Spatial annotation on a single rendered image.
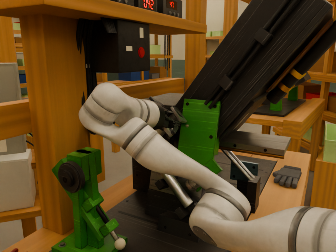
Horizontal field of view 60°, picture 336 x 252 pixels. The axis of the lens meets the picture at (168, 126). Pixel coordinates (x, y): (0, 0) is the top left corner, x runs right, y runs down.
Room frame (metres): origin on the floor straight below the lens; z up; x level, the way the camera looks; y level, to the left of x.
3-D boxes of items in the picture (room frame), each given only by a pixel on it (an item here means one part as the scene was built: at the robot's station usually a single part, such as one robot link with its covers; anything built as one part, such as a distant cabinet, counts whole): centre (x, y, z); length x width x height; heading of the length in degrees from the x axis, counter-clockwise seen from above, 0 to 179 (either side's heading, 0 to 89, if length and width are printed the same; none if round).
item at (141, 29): (0.96, 0.15, 1.42); 0.17 x 0.12 x 0.15; 151
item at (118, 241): (0.64, 0.13, 0.96); 0.06 x 0.03 x 0.06; 61
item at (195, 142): (0.86, -0.10, 1.17); 0.13 x 0.12 x 0.20; 151
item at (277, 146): (0.98, -0.21, 1.11); 0.39 x 0.16 x 0.03; 61
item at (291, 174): (1.13, -0.50, 0.91); 0.20 x 0.11 x 0.03; 149
